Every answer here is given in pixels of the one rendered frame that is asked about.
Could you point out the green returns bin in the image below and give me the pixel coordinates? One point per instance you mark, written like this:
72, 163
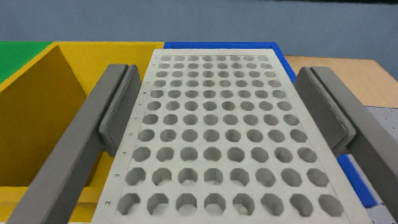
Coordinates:
13, 53

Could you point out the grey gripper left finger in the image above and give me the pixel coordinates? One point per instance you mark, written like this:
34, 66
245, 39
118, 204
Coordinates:
98, 126

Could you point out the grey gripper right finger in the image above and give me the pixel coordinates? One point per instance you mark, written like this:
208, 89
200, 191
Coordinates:
348, 127

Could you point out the white well plate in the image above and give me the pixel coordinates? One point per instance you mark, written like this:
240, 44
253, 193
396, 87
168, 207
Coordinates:
200, 110

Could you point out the blue bin with label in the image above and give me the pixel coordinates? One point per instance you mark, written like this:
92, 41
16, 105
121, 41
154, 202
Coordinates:
359, 185

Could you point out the yellow recycling bin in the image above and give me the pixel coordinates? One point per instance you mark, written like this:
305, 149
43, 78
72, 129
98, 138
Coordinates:
38, 103

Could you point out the grey perforated base plate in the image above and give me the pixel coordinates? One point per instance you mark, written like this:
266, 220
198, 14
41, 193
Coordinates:
388, 117

